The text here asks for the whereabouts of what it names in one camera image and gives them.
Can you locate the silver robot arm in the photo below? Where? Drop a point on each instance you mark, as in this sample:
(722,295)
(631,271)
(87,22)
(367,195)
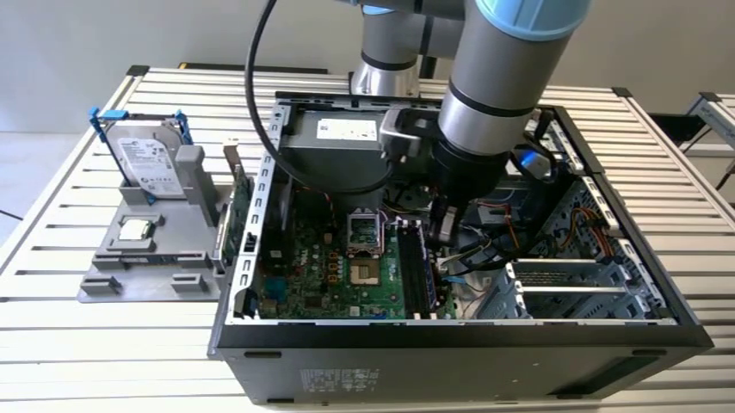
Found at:
(506,77)

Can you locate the black RAM slot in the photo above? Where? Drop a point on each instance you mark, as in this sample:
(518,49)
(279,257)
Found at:
(414,266)
(421,279)
(407,266)

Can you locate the grey wrist-mounted box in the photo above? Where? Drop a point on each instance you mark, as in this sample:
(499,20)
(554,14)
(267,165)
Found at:
(402,133)

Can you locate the grey power supply unit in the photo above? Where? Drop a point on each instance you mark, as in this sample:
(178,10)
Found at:
(327,159)

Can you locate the CPU socket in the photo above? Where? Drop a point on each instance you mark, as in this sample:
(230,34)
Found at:
(366,272)

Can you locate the silver disk bay cage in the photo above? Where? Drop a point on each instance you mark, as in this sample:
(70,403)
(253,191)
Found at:
(569,279)

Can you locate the black case fan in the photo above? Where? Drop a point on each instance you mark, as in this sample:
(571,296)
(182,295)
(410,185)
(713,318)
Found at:
(282,219)

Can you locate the green motherboard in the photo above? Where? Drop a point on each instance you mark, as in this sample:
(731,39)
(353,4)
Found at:
(310,275)

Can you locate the green graphics card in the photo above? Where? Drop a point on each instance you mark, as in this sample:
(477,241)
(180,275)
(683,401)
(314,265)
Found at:
(242,202)

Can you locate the black PC case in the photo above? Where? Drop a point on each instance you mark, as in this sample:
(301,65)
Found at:
(459,361)

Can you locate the aluminium side table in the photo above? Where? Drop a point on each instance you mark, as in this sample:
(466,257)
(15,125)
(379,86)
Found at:
(713,107)

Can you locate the grey parts rack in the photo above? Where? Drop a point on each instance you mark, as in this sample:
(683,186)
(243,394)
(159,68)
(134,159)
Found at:
(178,241)

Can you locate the hard disk in blue carrier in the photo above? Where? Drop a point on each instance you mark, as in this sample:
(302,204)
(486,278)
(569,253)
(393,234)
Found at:
(146,163)

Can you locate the silver CPU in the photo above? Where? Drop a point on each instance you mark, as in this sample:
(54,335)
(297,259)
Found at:
(136,228)

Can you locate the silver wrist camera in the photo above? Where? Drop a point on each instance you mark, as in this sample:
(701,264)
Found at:
(542,168)

